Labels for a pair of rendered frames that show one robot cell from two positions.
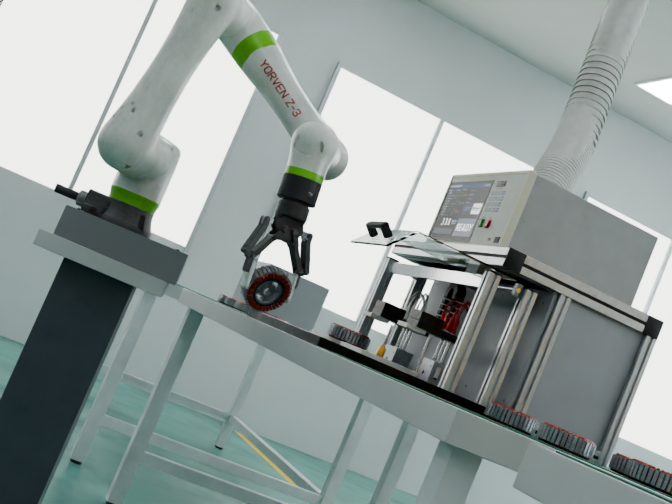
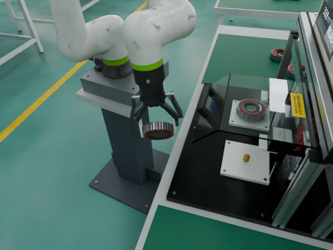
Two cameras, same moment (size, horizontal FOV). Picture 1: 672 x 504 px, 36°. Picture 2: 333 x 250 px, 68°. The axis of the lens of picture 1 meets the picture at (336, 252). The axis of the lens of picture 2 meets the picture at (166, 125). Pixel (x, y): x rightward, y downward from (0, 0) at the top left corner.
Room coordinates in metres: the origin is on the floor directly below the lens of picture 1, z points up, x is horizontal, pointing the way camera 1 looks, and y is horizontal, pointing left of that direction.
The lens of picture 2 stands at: (1.87, -0.28, 1.44)
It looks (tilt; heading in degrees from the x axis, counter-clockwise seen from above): 43 degrees down; 36
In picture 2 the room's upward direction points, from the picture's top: 2 degrees counter-clockwise
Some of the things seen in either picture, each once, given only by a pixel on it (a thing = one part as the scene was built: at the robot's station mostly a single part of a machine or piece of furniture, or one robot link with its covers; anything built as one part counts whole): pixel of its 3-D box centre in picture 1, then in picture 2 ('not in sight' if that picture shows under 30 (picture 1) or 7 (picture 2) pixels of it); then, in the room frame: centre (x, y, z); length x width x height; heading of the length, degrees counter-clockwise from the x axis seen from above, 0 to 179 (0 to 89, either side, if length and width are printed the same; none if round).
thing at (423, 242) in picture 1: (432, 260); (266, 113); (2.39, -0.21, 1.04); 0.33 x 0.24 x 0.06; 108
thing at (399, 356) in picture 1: (396, 358); not in sight; (2.72, -0.25, 0.80); 0.08 x 0.05 x 0.06; 18
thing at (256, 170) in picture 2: (378, 358); (245, 160); (2.44, -0.19, 0.78); 0.15 x 0.15 x 0.01; 18
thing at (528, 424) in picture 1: (511, 417); not in sight; (2.18, -0.47, 0.77); 0.11 x 0.11 x 0.04
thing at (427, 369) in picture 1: (433, 372); (293, 166); (2.49, -0.33, 0.80); 0.08 x 0.05 x 0.06; 18
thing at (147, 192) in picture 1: (144, 169); (109, 40); (2.57, 0.52, 0.98); 0.16 x 0.13 x 0.19; 166
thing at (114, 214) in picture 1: (105, 208); (108, 61); (2.59, 0.57, 0.86); 0.26 x 0.15 x 0.06; 92
